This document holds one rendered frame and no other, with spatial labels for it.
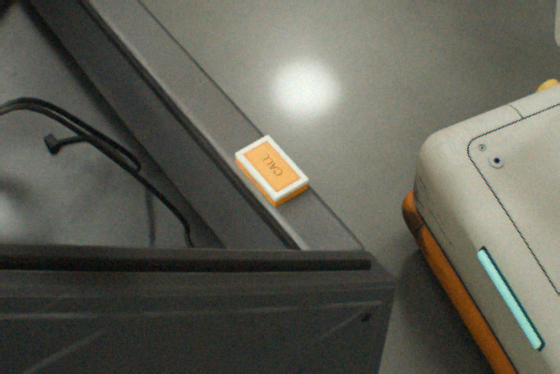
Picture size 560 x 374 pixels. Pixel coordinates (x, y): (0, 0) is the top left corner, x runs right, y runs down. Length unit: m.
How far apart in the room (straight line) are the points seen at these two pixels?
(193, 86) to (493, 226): 0.84
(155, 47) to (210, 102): 0.08
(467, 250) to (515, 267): 0.11
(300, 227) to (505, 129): 0.98
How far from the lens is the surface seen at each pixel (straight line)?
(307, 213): 0.88
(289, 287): 0.74
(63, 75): 1.14
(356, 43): 2.28
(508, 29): 2.36
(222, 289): 0.69
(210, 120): 0.93
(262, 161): 0.89
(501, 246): 1.71
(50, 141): 1.08
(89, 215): 1.03
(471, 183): 1.75
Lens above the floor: 1.68
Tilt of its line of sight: 55 degrees down
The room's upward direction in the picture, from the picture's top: 2 degrees clockwise
